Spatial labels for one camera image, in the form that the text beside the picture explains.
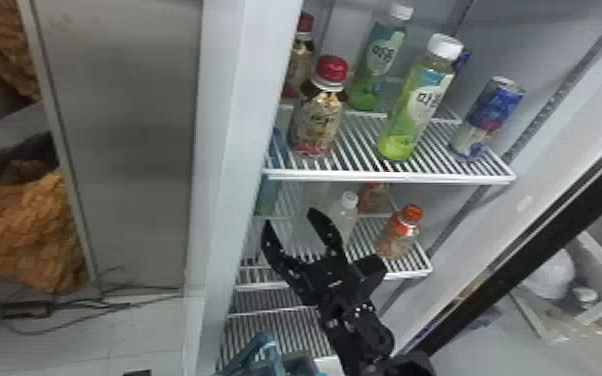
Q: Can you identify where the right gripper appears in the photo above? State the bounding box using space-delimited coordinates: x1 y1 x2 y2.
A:
260 206 382 323

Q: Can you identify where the clear bottle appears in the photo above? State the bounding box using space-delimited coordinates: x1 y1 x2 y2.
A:
327 190 360 248

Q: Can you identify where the orange bottle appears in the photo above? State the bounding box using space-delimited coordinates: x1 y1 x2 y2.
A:
373 202 425 260
356 181 392 214

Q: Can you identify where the white fridge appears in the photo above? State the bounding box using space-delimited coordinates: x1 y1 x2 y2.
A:
16 0 602 376

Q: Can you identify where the brown bottle with red cap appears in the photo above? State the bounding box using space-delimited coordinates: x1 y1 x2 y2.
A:
286 54 350 159
281 12 317 99

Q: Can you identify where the green bottle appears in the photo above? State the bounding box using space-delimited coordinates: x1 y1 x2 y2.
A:
347 3 416 113
376 32 464 162

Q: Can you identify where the blue can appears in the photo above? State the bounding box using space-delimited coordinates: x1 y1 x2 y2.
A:
448 75 526 161

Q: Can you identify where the fridge door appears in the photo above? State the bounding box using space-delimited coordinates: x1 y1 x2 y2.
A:
411 137 602 376

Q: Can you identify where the brown cloth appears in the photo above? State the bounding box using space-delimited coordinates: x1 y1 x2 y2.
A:
0 157 88 294
0 0 43 102

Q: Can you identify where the black cable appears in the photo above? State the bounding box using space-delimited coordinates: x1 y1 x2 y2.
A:
0 266 183 365

